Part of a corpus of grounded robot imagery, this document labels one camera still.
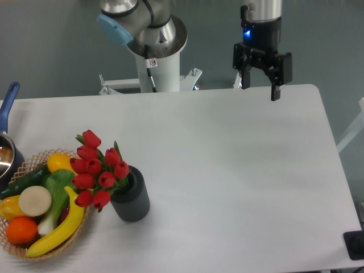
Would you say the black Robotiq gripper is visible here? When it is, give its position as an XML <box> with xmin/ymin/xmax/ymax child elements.
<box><xmin>233</xmin><ymin>17</ymin><xmax>292</xmax><ymax>101</ymax></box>

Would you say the red tulip bouquet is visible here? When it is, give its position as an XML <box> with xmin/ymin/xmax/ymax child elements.
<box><xmin>69</xmin><ymin>130</ymin><xmax>131</xmax><ymax>211</ymax></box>

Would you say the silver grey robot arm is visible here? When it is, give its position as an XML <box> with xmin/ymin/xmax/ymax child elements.
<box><xmin>97</xmin><ymin>1</ymin><xmax>293</xmax><ymax>101</ymax></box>

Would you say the dark grey ribbed vase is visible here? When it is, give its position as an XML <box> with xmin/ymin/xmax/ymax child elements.
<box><xmin>111</xmin><ymin>166</ymin><xmax>150</xmax><ymax>222</ymax></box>

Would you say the black device at edge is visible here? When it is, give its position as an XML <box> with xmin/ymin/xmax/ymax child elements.
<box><xmin>343</xmin><ymin>230</ymin><xmax>364</xmax><ymax>260</ymax></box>

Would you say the yellow lemon squash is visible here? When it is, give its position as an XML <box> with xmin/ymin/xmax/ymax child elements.
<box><xmin>47</xmin><ymin>153</ymin><xmax>77</xmax><ymax>175</ymax></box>

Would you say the green bok choy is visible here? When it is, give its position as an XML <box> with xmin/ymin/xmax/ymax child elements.
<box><xmin>38</xmin><ymin>169</ymin><xmax>75</xmax><ymax>237</ymax></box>

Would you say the woven wicker basket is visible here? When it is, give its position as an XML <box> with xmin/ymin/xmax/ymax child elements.
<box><xmin>1</xmin><ymin>148</ymin><xmax>89</xmax><ymax>262</ymax></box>

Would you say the red fruit in basket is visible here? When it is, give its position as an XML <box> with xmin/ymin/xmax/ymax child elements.
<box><xmin>59</xmin><ymin>205</ymin><xmax>70</xmax><ymax>224</ymax></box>

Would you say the dark green cucumber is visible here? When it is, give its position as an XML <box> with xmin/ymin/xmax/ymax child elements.
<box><xmin>1</xmin><ymin>165</ymin><xmax>50</xmax><ymax>200</ymax></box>

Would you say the yellow banana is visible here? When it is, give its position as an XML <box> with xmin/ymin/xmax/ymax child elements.
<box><xmin>25</xmin><ymin>186</ymin><xmax>85</xmax><ymax>258</ymax></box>

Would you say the beige round disc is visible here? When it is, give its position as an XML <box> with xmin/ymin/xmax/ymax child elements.
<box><xmin>18</xmin><ymin>186</ymin><xmax>52</xmax><ymax>217</ymax></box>

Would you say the yellow bell pepper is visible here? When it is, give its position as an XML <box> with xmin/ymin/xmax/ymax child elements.
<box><xmin>1</xmin><ymin>195</ymin><xmax>26</xmax><ymax>221</ymax></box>

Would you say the orange fruit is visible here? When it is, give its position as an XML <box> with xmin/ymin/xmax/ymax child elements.
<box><xmin>6</xmin><ymin>217</ymin><xmax>38</xmax><ymax>245</ymax></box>

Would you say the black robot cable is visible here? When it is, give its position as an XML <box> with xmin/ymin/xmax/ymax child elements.
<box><xmin>143</xmin><ymin>44</ymin><xmax>158</xmax><ymax>93</ymax></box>

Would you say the white frame at right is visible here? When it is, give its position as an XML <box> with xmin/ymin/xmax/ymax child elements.
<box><xmin>336</xmin><ymin>97</ymin><xmax>363</xmax><ymax>153</ymax></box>

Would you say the blue handled saucepan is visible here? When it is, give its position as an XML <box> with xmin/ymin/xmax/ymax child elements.
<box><xmin>1</xmin><ymin>82</ymin><xmax>24</xmax><ymax>192</ymax></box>

